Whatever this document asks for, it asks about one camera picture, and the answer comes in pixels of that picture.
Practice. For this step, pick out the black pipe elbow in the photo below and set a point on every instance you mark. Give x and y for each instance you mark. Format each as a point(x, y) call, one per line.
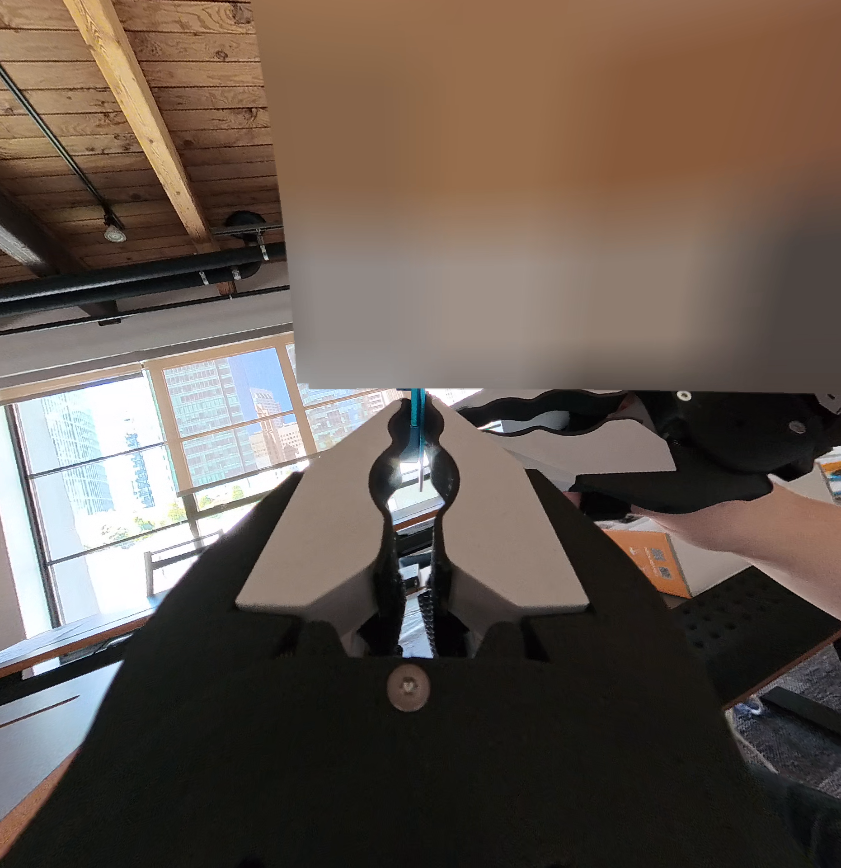
point(244, 220)

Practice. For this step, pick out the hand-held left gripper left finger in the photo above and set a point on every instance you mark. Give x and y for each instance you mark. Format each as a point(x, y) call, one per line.
point(312, 542)

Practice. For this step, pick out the orange and white box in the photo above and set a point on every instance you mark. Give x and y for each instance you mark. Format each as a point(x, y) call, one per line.
point(654, 563)

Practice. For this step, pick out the person's right forearm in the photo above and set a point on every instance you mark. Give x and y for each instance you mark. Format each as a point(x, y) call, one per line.
point(786, 549)

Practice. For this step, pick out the white and blue shoe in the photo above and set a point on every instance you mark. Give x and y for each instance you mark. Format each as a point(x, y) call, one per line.
point(751, 707)

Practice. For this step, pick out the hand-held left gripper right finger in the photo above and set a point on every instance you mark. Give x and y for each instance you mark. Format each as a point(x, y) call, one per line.
point(508, 542)

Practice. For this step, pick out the orange and blue box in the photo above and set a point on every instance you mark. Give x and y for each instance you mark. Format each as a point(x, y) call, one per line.
point(840, 475)

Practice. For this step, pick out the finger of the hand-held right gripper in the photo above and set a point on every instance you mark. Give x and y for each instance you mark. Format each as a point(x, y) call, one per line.
point(529, 403)
point(596, 451)

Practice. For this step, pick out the black desk with wooden edge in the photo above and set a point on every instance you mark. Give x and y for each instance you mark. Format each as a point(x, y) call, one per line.
point(27, 746)
point(745, 624)
point(47, 641)

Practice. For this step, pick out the black ceiling conduit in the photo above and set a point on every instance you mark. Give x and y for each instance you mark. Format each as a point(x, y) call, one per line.
point(47, 132)

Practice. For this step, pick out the thick black ceiling pipe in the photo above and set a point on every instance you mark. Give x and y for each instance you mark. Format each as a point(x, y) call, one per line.
point(122, 275)

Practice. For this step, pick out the large wood-framed window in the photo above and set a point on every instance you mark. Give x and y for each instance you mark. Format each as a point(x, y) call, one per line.
point(210, 420)

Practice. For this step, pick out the ceiling spotlight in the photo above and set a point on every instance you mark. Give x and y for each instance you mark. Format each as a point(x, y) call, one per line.
point(114, 234)

